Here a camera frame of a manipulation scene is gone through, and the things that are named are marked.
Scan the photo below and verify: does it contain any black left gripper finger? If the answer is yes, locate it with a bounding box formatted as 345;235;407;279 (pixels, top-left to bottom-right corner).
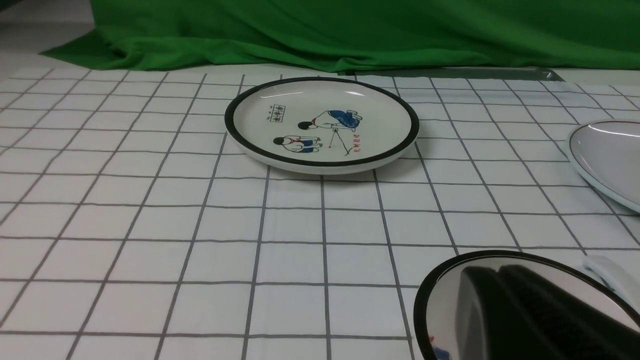
455;265;639;360

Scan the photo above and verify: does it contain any green cloth backdrop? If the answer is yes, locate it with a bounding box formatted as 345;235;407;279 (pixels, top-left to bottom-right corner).
43;0;640;72

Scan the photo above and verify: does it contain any white bowl with black rim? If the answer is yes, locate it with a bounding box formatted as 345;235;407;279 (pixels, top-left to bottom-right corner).
413;250;640;360

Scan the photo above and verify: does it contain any pale green ceramic spoon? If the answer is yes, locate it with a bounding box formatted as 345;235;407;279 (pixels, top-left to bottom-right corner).
583;255;640;313

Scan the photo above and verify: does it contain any white grid tablecloth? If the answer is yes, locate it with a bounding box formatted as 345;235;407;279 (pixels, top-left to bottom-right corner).
0;68;639;360

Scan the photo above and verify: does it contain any white plate with cartoon print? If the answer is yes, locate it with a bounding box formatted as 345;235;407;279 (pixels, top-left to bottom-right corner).
224;76;420;176

